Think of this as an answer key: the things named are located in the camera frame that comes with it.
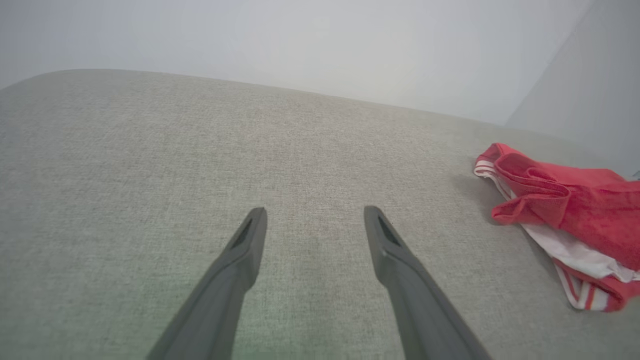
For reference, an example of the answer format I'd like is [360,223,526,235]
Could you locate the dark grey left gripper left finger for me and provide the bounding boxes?
[145,207,268,360]

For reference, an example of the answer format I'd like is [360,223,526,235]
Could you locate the red shirt with white sleeves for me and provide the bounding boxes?
[473,142,640,313]

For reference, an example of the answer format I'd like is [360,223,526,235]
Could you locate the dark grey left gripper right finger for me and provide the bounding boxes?
[363,205,494,360]

